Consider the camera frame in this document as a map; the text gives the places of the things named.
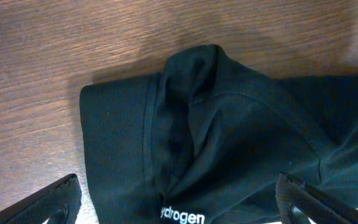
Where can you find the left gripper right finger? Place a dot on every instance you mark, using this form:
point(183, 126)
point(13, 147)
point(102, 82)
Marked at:
point(299, 202)

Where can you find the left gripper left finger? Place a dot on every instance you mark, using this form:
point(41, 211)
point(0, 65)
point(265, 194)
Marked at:
point(58, 202)

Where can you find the black t-shirt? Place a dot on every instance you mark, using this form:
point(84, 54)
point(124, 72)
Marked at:
point(205, 140)

